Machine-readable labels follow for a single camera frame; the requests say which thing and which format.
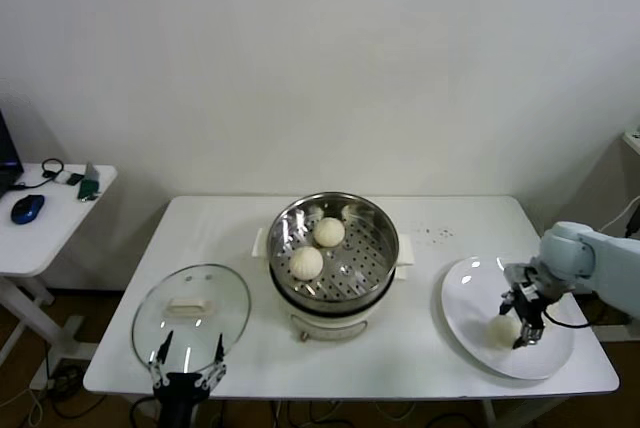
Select grey cabinet with white top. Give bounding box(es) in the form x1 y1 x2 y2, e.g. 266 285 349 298
592 131 640 344

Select white wall cable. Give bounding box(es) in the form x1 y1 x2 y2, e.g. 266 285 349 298
598 196 640 235

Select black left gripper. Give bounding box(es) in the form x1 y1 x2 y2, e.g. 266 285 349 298
148 330 229 428

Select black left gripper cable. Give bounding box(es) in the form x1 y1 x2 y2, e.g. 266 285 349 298
129 395 164 428

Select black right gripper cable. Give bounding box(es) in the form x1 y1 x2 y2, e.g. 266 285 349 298
542 292 601 330

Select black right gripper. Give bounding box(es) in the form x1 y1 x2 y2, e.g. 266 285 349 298
498 277 549 351

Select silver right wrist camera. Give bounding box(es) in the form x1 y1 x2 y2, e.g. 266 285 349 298
502 262 539 292

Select large white plate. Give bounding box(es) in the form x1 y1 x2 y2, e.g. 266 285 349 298
440 256 577 382

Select white side table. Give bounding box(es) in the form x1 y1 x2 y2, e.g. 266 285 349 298
0 162 119 392

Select perforated steel steamer basket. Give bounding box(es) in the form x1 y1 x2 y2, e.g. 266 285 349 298
265 191 401 303

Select cream electric cooker base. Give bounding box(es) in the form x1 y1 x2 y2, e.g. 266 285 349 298
251 227 417 344

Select black laptop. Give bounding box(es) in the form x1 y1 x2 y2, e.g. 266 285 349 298
0 108 25 199

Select glass lid with cream handle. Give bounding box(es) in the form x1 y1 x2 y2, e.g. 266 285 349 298
131 262 252 368

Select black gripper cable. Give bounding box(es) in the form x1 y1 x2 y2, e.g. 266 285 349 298
542 292 601 330
129 395 164 428

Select blue computer mouse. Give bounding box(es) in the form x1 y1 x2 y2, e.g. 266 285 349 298
10 194 46 225

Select floor power strip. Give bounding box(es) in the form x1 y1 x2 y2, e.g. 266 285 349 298
47 365 85 392

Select green circuit board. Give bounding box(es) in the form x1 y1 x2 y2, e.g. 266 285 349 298
77 162 104 203

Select scattered dark crumbs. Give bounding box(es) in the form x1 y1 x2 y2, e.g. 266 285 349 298
417 226 455 245

